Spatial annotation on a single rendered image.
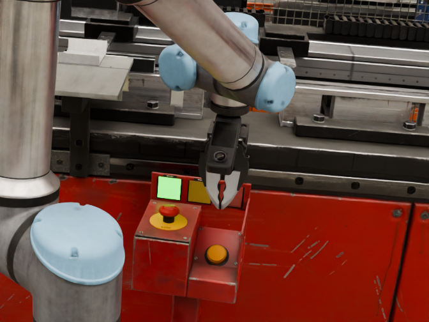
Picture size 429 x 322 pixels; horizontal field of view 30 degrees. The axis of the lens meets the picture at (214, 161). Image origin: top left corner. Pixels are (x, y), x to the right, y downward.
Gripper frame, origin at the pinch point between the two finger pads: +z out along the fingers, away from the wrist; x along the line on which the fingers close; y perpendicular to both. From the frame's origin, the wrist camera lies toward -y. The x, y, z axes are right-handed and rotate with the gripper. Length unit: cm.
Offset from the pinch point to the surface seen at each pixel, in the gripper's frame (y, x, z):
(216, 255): 0.3, 0.0, 11.5
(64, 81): 13.7, 33.6, -15.1
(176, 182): 10.0, 9.8, 2.1
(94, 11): 37, 34, -22
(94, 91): 9.7, 26.4, -15.4
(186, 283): -6.1, 4.5, 14.2
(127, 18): 57, 31, -15
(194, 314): -1.9, 3.1, 24.5
